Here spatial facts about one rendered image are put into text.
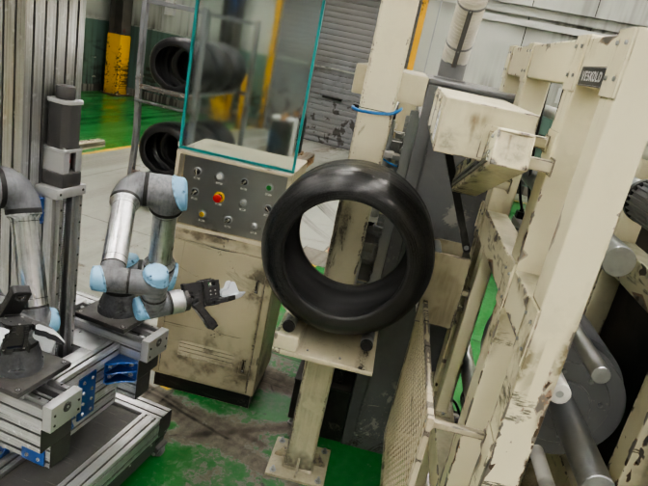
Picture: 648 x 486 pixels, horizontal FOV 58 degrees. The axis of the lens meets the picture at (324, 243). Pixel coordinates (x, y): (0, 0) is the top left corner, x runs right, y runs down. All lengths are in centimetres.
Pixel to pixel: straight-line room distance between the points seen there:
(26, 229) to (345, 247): 115
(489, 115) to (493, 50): 944
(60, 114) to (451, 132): 119
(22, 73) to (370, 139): 117
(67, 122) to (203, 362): 154
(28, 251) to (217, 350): 146
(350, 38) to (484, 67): 250
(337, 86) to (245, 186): 882
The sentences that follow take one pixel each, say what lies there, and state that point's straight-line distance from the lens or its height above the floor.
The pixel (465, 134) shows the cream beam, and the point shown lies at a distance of 161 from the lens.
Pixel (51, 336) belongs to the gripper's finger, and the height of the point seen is 106.
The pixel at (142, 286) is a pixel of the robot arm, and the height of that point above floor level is 109.
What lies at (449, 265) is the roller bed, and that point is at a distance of 228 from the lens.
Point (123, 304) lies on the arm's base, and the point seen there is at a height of 78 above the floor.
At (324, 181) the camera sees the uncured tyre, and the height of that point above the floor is 143.
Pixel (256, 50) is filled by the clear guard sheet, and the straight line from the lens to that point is 268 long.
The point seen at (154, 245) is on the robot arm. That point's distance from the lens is 222.
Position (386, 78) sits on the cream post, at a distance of 222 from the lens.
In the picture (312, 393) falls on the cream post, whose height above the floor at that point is 42.
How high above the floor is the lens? 185
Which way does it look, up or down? 19 degrees down
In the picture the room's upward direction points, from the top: 12 degrees clockwise
